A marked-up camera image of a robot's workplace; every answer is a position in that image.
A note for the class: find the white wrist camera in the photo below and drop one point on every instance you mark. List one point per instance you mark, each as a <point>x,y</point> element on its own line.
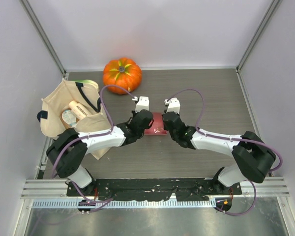
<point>172,105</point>
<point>142,103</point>

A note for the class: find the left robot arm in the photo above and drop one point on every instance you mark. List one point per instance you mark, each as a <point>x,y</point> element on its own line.
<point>69,149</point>

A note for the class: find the small clear plastic wrapper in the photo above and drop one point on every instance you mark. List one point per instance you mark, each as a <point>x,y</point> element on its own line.
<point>158,130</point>

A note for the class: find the round labelled tub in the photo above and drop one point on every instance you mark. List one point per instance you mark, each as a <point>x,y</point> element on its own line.
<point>68,119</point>

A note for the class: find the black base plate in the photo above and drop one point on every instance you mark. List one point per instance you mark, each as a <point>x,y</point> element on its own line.
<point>158,189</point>

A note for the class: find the pink paper box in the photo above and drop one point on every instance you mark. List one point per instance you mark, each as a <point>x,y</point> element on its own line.
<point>157,123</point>

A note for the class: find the orange pumpkin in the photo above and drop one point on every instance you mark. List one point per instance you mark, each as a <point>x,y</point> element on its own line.
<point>122,72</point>

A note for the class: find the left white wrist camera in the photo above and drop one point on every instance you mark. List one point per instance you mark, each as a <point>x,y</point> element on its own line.
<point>142,103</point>

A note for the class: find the cream lotion bottle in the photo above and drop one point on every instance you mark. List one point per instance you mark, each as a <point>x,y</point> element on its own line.
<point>78,110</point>

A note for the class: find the green white item behind bag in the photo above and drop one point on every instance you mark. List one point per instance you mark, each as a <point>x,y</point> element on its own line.
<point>90,82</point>

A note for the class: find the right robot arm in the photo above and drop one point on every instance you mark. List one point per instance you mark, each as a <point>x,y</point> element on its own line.
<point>253,159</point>

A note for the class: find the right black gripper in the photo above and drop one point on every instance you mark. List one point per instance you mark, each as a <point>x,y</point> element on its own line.
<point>165,127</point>

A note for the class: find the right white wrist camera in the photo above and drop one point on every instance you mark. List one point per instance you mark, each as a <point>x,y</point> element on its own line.
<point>172,105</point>

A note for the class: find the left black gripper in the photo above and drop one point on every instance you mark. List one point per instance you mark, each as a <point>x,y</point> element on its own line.
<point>133,113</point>

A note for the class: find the beige canvas tote bag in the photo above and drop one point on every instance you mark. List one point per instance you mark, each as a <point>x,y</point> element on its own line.
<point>58,101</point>

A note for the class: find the white slotted cable duct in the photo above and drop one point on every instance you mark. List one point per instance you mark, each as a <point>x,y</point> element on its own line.
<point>77,203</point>

